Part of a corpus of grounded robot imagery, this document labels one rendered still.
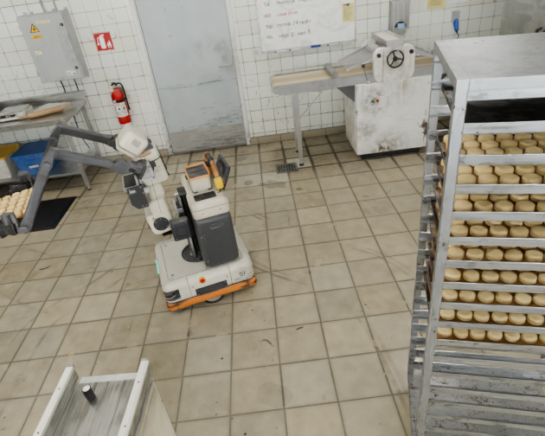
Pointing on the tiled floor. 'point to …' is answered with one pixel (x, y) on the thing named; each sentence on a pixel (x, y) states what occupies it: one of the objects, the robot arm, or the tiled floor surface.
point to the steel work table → (42, 126)
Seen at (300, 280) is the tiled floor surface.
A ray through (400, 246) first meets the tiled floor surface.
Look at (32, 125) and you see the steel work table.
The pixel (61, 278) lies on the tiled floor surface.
